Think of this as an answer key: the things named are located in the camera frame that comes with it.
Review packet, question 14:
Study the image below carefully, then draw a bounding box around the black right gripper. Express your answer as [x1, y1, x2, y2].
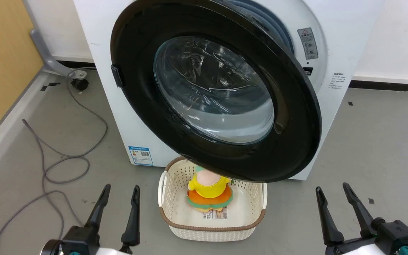
[315, 182, 408, 255]

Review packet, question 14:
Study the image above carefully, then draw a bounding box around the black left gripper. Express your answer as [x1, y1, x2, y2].
[40, 184, 141, 255]

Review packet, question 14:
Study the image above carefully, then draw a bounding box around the black round washing machine door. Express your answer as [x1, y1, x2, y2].
[110, 0, 322, 183]

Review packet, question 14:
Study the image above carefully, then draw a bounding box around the white front-load washing machine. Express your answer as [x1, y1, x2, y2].
[73, 0, 386, 181]

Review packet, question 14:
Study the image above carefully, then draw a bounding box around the blue energy label sticker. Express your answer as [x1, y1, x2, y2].
[128, 146, 154, 166]

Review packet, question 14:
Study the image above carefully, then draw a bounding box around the white plastic laundry basket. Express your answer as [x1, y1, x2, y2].
[158, 156, 268, 242]

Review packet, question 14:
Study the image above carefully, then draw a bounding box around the yellow orange plush doll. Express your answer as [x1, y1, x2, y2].
[186, 165, 234, 213]

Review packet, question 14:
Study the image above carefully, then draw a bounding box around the grey warning label sticker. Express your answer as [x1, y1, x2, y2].
[297, 27, 319, 60]

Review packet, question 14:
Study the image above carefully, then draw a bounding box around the grey power cable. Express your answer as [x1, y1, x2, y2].
[0, 67, 108, 255]

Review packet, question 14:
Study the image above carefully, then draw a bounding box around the grey drain hose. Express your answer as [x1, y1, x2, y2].
[22, 0, 87, 79]

